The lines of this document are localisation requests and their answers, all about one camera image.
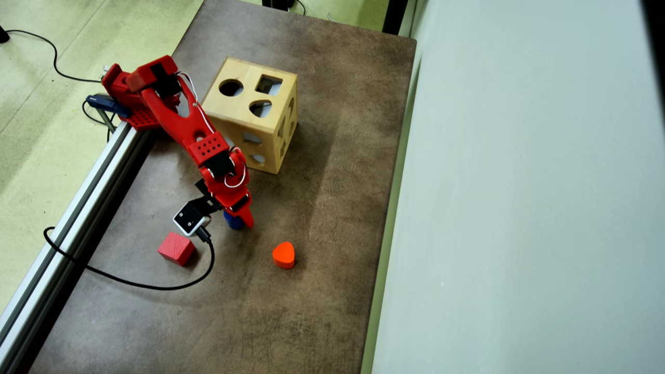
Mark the black object on floor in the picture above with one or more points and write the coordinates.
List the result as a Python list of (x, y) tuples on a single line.
[(275, 4)]

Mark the black camera bracket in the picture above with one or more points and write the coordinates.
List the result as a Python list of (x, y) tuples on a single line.
[(208, 203)]

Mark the red robot base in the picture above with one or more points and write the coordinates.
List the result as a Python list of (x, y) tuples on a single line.
[(143, 118)]

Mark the orange heart block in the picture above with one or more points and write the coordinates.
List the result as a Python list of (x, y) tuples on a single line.
[(283, 254)]

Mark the aluminium profile rail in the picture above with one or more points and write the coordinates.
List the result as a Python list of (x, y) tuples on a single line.
[(83, 202)]

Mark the red cube block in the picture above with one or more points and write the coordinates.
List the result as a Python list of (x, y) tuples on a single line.
[(176, 248)]

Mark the blue clamp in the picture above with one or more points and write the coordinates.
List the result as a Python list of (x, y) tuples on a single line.
[(106, 104)]

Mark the red robot arm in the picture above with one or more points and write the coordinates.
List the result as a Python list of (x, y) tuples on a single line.
[(176, 122)]

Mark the blue cylinder block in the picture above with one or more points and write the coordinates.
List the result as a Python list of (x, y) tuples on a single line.
[(233, 222)]

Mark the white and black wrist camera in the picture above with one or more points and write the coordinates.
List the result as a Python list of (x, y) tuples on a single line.
[(189, 218)]

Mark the wooden shape sorter box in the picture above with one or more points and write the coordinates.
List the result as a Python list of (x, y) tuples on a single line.
[(249, 70)]

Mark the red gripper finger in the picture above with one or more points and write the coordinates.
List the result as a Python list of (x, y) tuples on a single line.
[(248, 215)]

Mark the black post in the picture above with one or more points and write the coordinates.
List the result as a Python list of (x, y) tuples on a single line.
[(395, 15)]

